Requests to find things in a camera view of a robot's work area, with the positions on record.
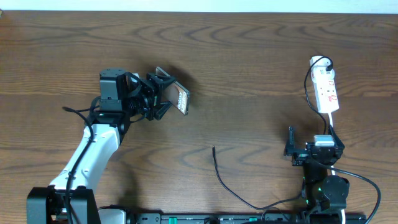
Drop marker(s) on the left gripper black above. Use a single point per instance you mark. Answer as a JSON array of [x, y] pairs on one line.
[[154, 93]]

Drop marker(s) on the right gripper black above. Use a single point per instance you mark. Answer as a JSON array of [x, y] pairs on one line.
[[301, 155]]

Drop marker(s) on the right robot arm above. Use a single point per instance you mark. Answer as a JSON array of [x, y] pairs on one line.
[[324, 191]]

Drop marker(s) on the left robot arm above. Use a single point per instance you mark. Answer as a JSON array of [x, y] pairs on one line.
[[70, 197]]

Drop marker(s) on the white USB charger adapter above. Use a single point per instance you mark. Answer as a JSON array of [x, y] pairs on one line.
[[318, 63]]

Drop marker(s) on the white power strip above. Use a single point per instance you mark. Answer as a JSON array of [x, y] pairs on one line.
[[325, 90]]

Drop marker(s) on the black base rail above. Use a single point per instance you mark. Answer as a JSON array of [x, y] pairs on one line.
[[242, 218]]

